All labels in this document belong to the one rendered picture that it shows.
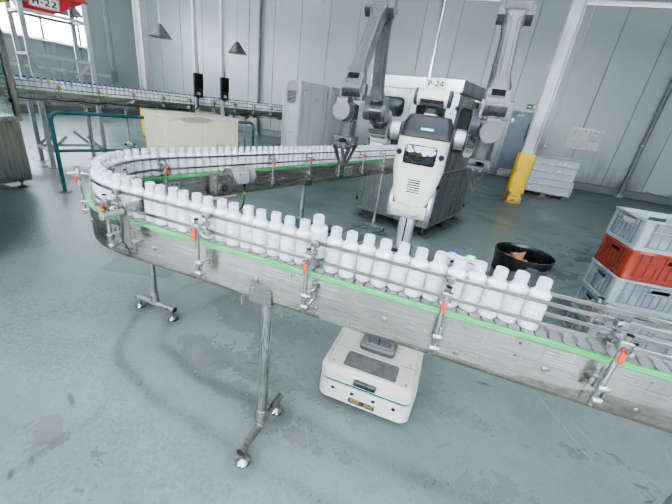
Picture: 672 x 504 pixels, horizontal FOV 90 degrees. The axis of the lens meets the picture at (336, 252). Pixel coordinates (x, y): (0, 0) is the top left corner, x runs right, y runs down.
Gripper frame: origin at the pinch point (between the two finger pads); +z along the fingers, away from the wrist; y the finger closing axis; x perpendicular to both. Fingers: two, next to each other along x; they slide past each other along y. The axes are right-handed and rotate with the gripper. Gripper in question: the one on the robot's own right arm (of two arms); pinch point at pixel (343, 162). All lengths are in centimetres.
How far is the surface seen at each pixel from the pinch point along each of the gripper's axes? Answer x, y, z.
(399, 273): 29.0, 18.3, 29.2
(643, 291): 195, -151, 73
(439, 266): 41, 18, 24
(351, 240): 11.2, 17.2, 22.2
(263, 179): -101, -131, 43
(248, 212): -29.4, 14.2, 21.8
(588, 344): 87, 20, 36
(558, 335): 79, 19, 36
